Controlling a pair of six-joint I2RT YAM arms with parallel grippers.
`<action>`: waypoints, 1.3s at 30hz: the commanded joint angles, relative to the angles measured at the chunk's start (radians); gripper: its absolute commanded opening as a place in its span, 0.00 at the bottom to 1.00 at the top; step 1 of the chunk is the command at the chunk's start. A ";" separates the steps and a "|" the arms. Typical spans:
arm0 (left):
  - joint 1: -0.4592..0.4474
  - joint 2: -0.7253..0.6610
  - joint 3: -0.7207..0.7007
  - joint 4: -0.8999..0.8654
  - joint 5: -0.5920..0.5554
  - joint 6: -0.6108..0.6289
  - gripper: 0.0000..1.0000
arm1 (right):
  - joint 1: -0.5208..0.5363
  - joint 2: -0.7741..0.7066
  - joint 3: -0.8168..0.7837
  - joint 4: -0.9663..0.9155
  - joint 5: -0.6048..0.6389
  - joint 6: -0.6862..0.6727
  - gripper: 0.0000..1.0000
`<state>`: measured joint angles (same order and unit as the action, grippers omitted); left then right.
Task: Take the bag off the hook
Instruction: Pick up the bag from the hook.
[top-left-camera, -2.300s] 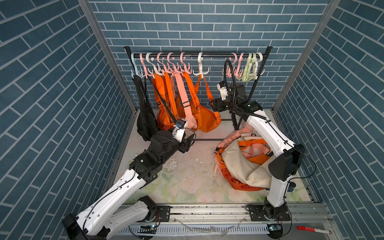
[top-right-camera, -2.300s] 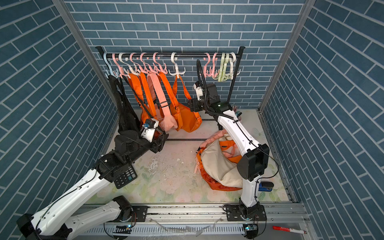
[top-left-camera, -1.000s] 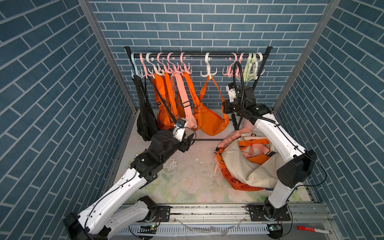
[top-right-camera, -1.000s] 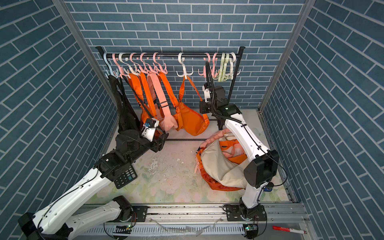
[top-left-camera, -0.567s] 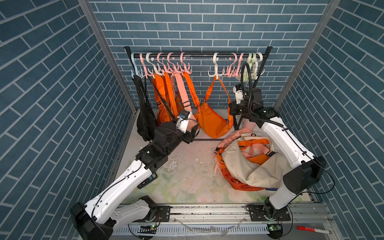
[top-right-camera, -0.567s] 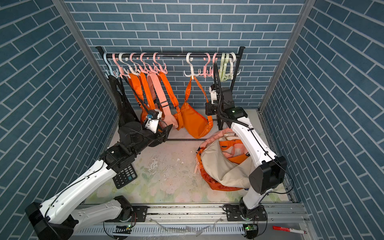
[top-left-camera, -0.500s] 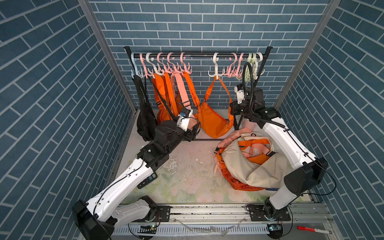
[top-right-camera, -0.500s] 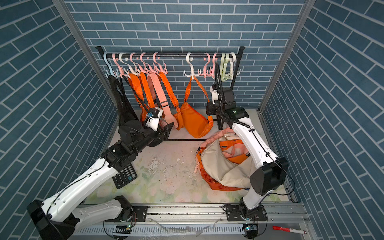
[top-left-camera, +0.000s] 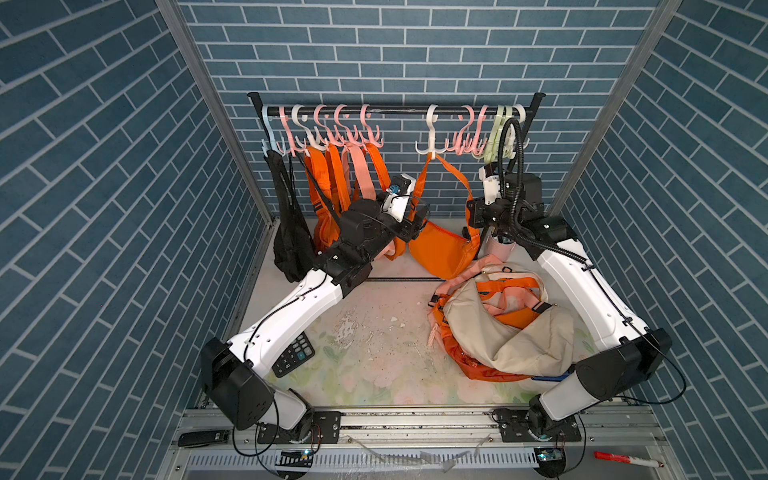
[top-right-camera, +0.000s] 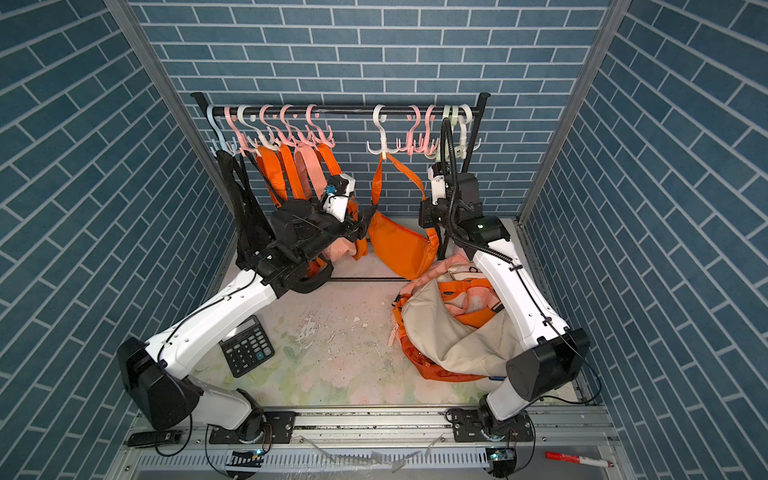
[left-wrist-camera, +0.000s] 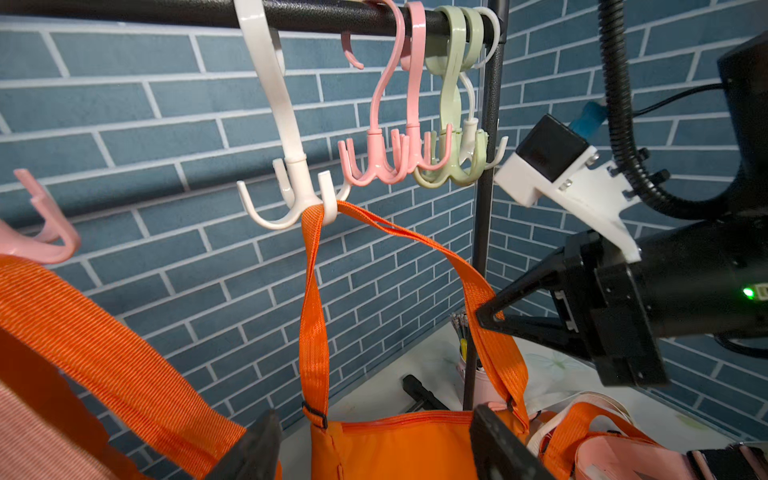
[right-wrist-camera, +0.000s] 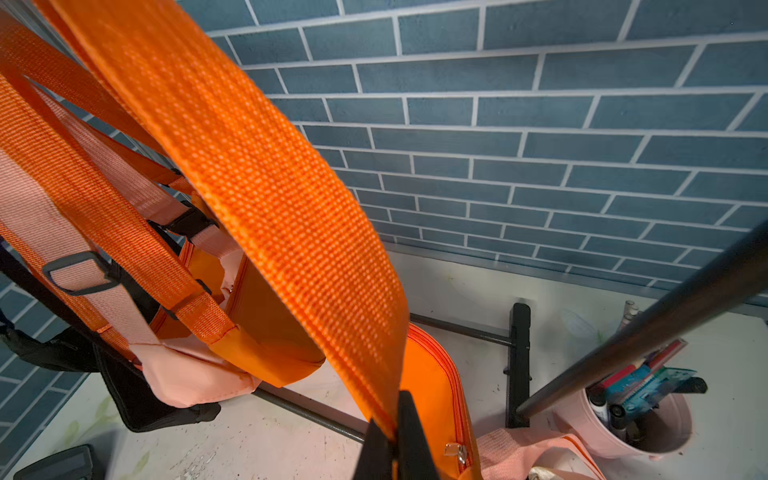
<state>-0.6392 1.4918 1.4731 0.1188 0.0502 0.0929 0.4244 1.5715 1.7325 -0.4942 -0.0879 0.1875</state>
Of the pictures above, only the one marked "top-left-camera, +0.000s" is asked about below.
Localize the light blue hook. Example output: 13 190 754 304
260 105 283 155

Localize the blue card device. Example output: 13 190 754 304
530 371 570 383

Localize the black clothes rack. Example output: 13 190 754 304
247 91 546 283

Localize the black bag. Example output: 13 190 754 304
264 149 316 282

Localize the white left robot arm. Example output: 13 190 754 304
200 194 429 437

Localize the green hook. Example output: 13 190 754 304
482 106 506 164
500 106 516 158

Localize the orange bag left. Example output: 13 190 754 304
304 145 351 252

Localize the white hook right end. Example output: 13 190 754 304
512 104 529 151

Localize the pink metal pen bucket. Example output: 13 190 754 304
485 236 517 263

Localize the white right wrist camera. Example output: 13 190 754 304
478 163 501 205

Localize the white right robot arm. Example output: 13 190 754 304
467 116 672 438

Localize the red white marker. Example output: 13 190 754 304
594 451 664 468

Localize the black remote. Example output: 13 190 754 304
177 430 230 448

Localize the black calculator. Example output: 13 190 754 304
272 332 315 378

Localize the beige bag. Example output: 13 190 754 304
443 264 577 378

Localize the white hook middle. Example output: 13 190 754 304
414 104 446 156

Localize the pink hook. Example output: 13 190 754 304
445 105 475 156
468 106 487 159

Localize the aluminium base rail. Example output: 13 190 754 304
158 403 684 479

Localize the light pink strap bag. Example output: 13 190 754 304
342 143 406 260

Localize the bright orange crescent bag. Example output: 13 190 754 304
431 275 550 330

